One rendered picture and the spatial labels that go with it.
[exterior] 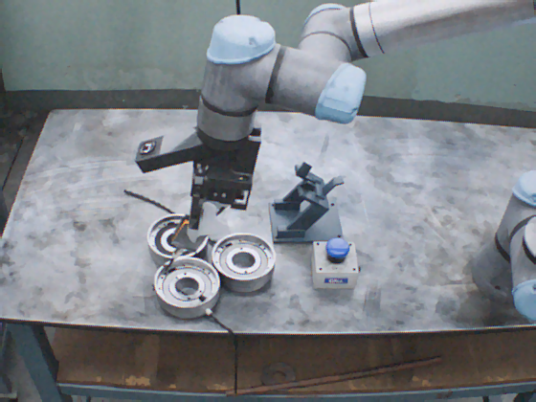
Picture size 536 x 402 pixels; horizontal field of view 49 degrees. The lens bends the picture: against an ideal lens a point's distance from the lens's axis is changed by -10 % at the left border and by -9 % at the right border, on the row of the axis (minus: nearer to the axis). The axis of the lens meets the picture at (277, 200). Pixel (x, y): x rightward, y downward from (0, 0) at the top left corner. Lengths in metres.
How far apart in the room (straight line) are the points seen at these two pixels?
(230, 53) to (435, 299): 0.58
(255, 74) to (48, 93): 2.22
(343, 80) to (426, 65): 2.06
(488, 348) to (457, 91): 1.72
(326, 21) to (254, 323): 0.48
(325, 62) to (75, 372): 0.81
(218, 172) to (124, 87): 1.97
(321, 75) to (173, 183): 0.57
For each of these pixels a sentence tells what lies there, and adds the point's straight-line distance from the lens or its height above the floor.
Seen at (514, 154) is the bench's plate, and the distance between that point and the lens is 1.50.
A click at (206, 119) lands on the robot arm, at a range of 0.80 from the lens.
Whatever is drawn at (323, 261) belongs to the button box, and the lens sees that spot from 1.06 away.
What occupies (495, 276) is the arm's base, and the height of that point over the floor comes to 0.85.
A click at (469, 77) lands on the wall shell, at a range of 2.89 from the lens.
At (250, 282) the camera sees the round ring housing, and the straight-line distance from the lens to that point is 1.03.
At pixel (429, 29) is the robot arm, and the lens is 0.83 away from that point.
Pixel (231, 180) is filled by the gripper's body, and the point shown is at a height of 1.06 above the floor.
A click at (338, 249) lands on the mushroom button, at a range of 1.04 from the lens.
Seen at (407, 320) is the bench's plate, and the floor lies 0.80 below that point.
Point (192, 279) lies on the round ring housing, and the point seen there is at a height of 0.82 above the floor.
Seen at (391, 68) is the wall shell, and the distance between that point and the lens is 2.77.
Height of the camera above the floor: 1.63
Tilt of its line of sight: 43 degrees down
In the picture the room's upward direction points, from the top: 5 degrees clockwise
